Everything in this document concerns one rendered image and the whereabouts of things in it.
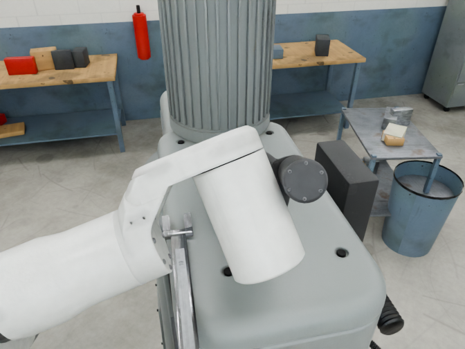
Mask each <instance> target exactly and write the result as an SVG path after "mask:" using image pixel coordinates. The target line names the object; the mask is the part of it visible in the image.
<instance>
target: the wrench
mask: <svg viewBox="0 0 465 349"><path fill-rule="evenodd" d="M183 218H184V224H185V228H184V229H176V230H170V217H169V216H168V215H164V216H162V225H163V234H164V236H165V240H170V239H171V246H172V264H173V274H174V291H175V301H176V319H177V329H178V338H179V349H200V345H199V335H198V329H197V318H196V312H195V306H194V295H193V289H192V278H191V272H190V261H189V255H188V245H187V238H186V237H192V236H193V235H194V233H193V229H192V219H191V214H190V213H185V214H184V215H183Z"/></svg>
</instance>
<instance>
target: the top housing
mask: <svg viewBox="0 0 465 349"><path fill-rule="evenodd" d="M259 138H260V140H261V142H262V145H263V148H264V150H265V151H266V152H268V153H269V154H271V155H272V156H274V157H275V158H276V159H280V158H282V157H284V156H289V155H299V156H303V155H302V153H301V152H300V151H299V149H298V148H297V146H296V145H295V143H294V142H293V140H292V139H291V137H290V136H289V135H288V133H287V132H286V130H285V129H284V128H283V127H282V126H281V125H278V124H277V123H272V122H269V125H268V127H267V129H266V130H265V131H264V132H263V133H262V134H260V135H259ZM196 144H197V143H194V142H192V141H188V140H186V139H184V138H182V137H180V136H179V135H178V134H176V133H175V132H174V131H171V132H168V133H166V134H165V135H164V136H162V137H161V139H160V141H159V142H158V148H157V150H158V159H160V158H163V157H164V156H167V155H170V154H173V153H175V152H178V151H180V150H183V149H185V148H187V147H190V146H193V145H196ZM263 148H261V149H263ZM193 177H194V176H193ZM193 177H190V178H188V179H185V180H183V181H180V182H178V183H176V184H173V185H172V188H171V190H170V193H169V195H168V197H167V199H166V202H165V204H164V207H163V214H164V215H168V216H169V217H170V230H176V229H184V228H185V224H184V218H183V215H184V214H185V213H190V214H191V219H192V229H193V233H194V235H193V236H192V237H186V238H187V245H188V255H189V261H190V272H191V278H192V289H193V295H194V306H195V312H196V318H197V329H198V335H199V345H200V349H368V348H369V346H370V343H371V340H372V337H373V335H374V331H375V329H376V326H377V323H378V321H379V318H380V315H381V312H382V309H383V306H384V304H385V298H386V283H385V279H384V276H383V274H382V272H381V270H380V268H379V266H378V265H377V263H376V262H375V260H374V259H373V257H372V256H371V255H370V253H369V251H368V250H367V249H366V247H365V246H364V244H363V243H362V242H361V240H360V238H359V237H358V236H357V234H356V233H355V231H354V230H353V228H352V227H351V225H350V224H349V222H348V221H347V220H346V218H345V216H344V215H343V214H342V212H341V211H340V209H339V207H338V206H337V205H336V203H335V202H334V200H333V199H332V198H331V196H330V194H329V193H328V192H327V190H326V191H325V193H324V194H323V196H322V197H321V198H320V199H318V200H316V201H314V202H311V203H307V204H303V203H299V202H295V201H294V200H292V199H291V198H290V199H289V204H288V207H287V208H288V210H289V212H290V215H291V218H292V220H293V223H294V225H295V228H296V231H297V232H298V235H299V238H300V241H301V243H302V246H303V248H304V251H305V255H304V257H303V259H302V261H301V262H300V263H299V264H298V265H297V266H295V267H294V268H292V269H291V270H289V271H288V272H286V273H284V274H282V275H280V276H278V277H276V278H272V279H270V280H267V281H264V282H261V283H255V284H249V285H245V284H241V283H237V282H236V281H235V279H234V278H233V275H232V272H231V270H230V267H229V266H228V263H227V260H226V257H225V255H224V253H223V251H222V248H221V245H220V243H219V241H218V238H217V236H216V233H215V230H214V229H213V226H212V223H211V221H210V218H209V217H208V214H207V211H206V208H205V206H204V205H203V202H202V199H201V196H200V194H199V191H198V190H197V187H196V184H195V182H194V179H193ZM166 242H167V247H168V250H169V253H170V255H171V261H172V246H171V239H170V240H166ZM170 285H171V292H172V305H173V312H174V321H175V326H176V335H177V341H178V345H179V338H178V329H177V319H176V301H175V291H174V274H173V265H172V272H171V273H170Z"/></svg>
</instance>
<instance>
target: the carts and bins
mask: <svg viewBox="0 0 465 349"><path fill-rule="evenodd" d="M412 112H413V109H412V108H411V107H380V108H346V107H342V108H341V115H340V122H339V126H338V133H337V137H336V140H340V139H341V136H342V131H343V124H344V120H345V118H346V119H347V121H348V123H349V124H350V126H351V128H352V129H353V131H354V133H355V134H356V136H357V137H358V139H359V141H360V142H361V144H362V146H363V147H364V148H365V151H366V152H367V154H368V155H369V156H364V157H363V159H361V160H362V161H363V163H364V164H365V165H366V166H367V167H368V168H369V169H370V170H371V171H372V172H373V173H374V174H375V175H376V177H377V178H378V179H379V184H378V188H377V191H376V195H375V198H374V203H373V206H372V210H371V213H370V217H385V221H384V225H383V231H382V238H383V241H384V243H385V244H386V245H387V246H388V247H389V248H390V249H391V250H393V251H394V252H396V253H398V254H401V255H402V256H407V257H413V258H416V257H421V256H424V255H426V254H428V252H429V251H430V250H431V248H432V246H433V244H434V243H435V240H436V239H437V236H438V235H439V233H440V231H441V229H442V227H443V225H444V223H445V222H446V220H447V218H448V216H449V214H450V212H451V211H452V209H453V206H454V205H455V202H456V201H457V199H458V197H459V196H460V195H461V192H463V191H462V189H464V182H463V181H462V179H461V177H460V176H459V175H457V174H456V173H455V172H453V171H452V170H450V169H448V168H447V167H445V166H442V165H440V164H439V163H440V161H441V159H442V158H443V154H442V153H439V152H438V151H437V149H436V148H435V147H434V146H433V145H432V144H431V143H430V141H429V140H428V139H427V138H426V137H425V136H424V135H423V134H422V133H421V132H420V131H419V130H418V129H417V127H416V126H415V125H414V124H413V123H412V122H411V121H410V119H411V116H412ZM399 159H434V161H433V162H429V161H420V160H411V161H404V162H402V163H400V164H398V165H397V166H396V167H395V168H396V169H394V171H393V170H392V169H391V167H390V165H389V164H388V162H387V161H386V160H399Z"/></svg>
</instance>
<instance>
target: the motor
mask: <svg viewBox="0 0 465 349"><path fill-rule="evenodd" d="M157 2H158V15H159V21H160V29H161V41H162V49H163V61H164V69H165V81H166V89H167V101H168V109H169V118H170V127H171V128H172V130H173V131H174V132H175V133H176V134H178V135H179V136H180V137H182V138H184V139H186V140H188V141H192V142H194V143H200V142H203V141H206V140H208V139H210V138H213V137H215V136H218V135H220V134H223V133H225V132H229V131H230V130H233V129H237V128H239V127H243V126H245V125H248V126H250V127H253V128H255V129H256V131H257V133H258V134H259V135H260V134H262V133H263V132H264V131H265V130H266V129H267V127H268V125H269V118H270V103H271V80H272V68H273V46H274V34H275V12H276V0H157Z"/></svg>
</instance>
